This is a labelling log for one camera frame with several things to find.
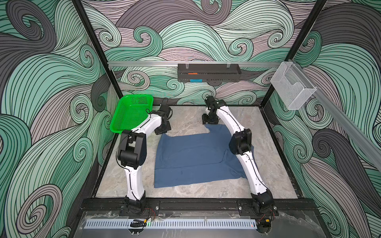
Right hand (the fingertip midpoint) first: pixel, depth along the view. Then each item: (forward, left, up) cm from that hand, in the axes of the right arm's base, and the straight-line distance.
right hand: (209, 122), depth 104 cm
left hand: (-8, +31, +4) cm, 32 cm away
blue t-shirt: (-25, +19, -4) cm, 31 cm away
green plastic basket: (+16, +63, -3) cm, 65 cm away
